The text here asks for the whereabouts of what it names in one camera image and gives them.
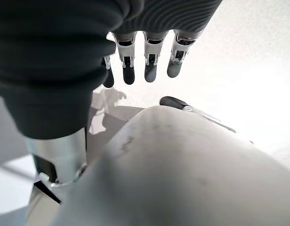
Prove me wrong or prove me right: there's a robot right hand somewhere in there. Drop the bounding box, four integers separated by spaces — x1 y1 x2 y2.
0 0 224 189

